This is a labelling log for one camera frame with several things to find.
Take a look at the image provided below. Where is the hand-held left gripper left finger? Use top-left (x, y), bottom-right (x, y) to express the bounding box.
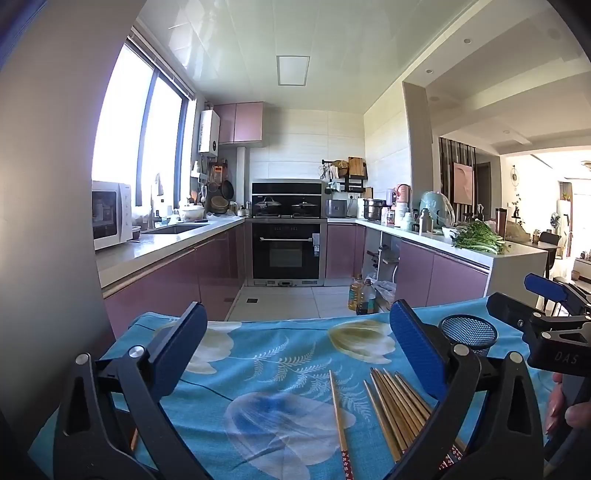
top-left (53, 302), bottom-right (208, 480)

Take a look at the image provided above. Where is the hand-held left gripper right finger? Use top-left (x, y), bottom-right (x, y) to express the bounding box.
top-left (381, 299), bottom-right (546, 480)

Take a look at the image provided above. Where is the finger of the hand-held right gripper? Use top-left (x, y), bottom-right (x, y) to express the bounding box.
top-left (524, 272), bottom-right (591, 317)
top-left (487, 292), bottom-right (552, 344)

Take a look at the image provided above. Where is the black mesh chopstick holder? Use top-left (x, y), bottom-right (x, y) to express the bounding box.
top-left (438, 315), bottom-right (499, 357)

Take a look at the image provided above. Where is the bundle of wooden chopsticks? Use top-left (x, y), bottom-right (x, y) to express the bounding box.
top-left (362, 366), bottom-right (467, 472)

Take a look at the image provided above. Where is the patterned-end wooden chopstick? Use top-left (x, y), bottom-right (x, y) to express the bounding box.
top-left (329, 369), bottom-right (354, 480)

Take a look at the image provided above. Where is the person's right hand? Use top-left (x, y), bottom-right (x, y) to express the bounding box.
top-left (544, 371), bottom-right (591, 435)

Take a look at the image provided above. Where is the black chair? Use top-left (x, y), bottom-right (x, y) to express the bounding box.
top-left (538, 231), bottom-right (563, 278)

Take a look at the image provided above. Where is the clear plastic bag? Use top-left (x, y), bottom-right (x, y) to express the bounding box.
top-left (374, 279), bottom-right (398, 310)

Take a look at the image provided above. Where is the dark sauce bottle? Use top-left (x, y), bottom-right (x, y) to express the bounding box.
top-left (358, 279), bottom-right (377, 315)

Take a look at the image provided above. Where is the purple kitchen cabinet run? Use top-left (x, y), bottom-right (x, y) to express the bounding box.
top-left (95, 215), bottom-right (246, 326)
top-left (327, 217), bottom-right (548, 301)

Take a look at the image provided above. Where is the blue floral tablecloth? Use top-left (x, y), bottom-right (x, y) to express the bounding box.
top-left (28, 295), bottom-right (557, 480)

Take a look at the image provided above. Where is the yellow cooking oil bottle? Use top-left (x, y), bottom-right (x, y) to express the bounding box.
top-left (348, 276), bottom-right (365, 312)

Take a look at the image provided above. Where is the bunch of leafy greens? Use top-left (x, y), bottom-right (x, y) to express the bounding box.
top-left (450, 220), bottom-right (511, 256)

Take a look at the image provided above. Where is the steel kitchen sink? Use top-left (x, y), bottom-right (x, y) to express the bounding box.
top-left (141, 223), bottom-right (211, 235)

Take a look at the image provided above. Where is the pale green air fryer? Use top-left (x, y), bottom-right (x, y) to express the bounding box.
top-left (419, 191), bottom-right (455, 227)

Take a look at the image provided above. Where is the black integrated stove oven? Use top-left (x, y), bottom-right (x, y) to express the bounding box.
top-left (250, 179), bottom-right (328, 287)

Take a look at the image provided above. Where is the steel kitchen faucet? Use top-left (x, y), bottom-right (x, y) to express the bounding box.
top-left (150, 173), bottom-right (166, 232)

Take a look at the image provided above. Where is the dark slatted wood partition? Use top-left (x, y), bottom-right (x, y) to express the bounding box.
top-left (438, 137), bottom-right (476, 217)

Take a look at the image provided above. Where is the white microwave oven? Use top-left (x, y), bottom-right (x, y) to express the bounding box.
top-left (91, 181), bottom-right (134, 251)

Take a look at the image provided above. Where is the grey refrigerator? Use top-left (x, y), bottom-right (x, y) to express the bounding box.
top-left (0, 0), bottom-right (153, 444)

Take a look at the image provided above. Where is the kitchen window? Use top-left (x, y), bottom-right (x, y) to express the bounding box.
top-left (92, 39), bottom-right (195, 208)

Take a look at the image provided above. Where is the square ceiling light panel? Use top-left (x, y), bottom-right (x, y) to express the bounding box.
top-left (276, 55), bottom-right (310, 86)

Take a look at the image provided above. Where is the pink wall painting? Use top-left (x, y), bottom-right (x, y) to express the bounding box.
top-left (453, 161), bottom-right (475, 204)

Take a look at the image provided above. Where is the wall rack with pans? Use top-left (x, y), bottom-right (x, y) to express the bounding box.
top-left (190, 159), bottom-right (237, 215)

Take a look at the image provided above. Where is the black wall shelf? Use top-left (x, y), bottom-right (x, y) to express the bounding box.
top-left (322, 157), bottom-right (372, 195)

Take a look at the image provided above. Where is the white wall water heater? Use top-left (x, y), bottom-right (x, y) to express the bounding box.
top-left (198, 110), bottom-right (221, 154)

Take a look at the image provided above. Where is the pink upper wall cabinet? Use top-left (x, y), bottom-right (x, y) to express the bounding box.
top-left (213, 102), bottom-right (265, 147)

